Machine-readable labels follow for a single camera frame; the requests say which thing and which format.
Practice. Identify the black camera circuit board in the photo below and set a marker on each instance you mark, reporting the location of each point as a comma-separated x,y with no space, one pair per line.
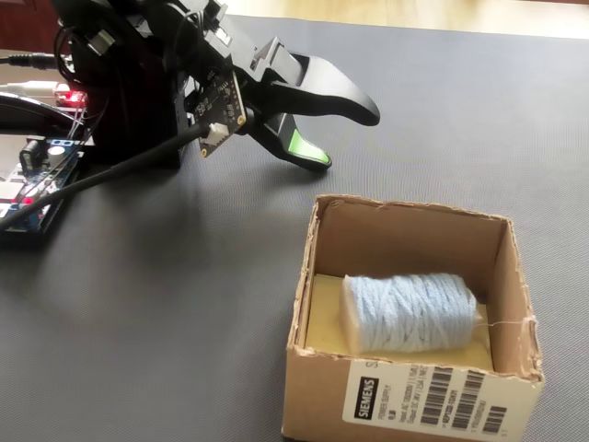
221,103

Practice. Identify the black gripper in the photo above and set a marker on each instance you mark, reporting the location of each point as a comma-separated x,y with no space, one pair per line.
239,53

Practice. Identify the yellow foam pad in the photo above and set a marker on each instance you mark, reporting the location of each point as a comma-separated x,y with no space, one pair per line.
326,322

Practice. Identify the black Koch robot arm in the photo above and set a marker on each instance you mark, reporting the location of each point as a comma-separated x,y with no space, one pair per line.
129,92

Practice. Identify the dark grey mat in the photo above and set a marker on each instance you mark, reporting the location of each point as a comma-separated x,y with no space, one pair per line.
184,322

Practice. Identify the small motor controller board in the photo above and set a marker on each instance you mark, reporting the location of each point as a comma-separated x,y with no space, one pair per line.
71,96

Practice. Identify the open brown cardboard box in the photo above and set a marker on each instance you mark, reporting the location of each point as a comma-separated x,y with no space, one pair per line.
322,396

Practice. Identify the blue circuit board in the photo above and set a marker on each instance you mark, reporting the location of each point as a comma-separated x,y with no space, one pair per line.
64,159

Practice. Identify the light blue yarn-wrapped block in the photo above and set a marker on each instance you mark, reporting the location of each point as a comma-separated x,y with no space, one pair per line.
409,313

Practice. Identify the black power plug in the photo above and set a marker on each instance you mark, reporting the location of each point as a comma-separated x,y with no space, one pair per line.
32,61

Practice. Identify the white barcode label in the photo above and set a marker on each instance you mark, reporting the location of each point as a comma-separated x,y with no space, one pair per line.
391,405

